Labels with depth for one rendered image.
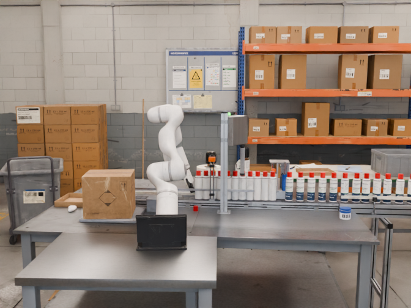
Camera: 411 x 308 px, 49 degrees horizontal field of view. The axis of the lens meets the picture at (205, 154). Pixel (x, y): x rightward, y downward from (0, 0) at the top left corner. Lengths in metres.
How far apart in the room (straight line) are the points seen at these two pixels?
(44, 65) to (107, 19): 1.27
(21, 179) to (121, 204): 2.32
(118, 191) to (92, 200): 0.18
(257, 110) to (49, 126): 3.23
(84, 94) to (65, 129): 1.57
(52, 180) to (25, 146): 1.66
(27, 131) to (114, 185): 3.80
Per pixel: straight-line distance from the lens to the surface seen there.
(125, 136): 7.74
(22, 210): 5.15
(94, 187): 2.88
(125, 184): 2.84
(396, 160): 4.67
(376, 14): 8.00
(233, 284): 3.48
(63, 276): 2.19
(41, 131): 6.49
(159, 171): 2.60
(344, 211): 3.02
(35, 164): 5.78
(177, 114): 2.76
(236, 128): 2.97
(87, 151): 6.39
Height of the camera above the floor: 1.68
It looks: 9 degrees down
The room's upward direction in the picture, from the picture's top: straight up
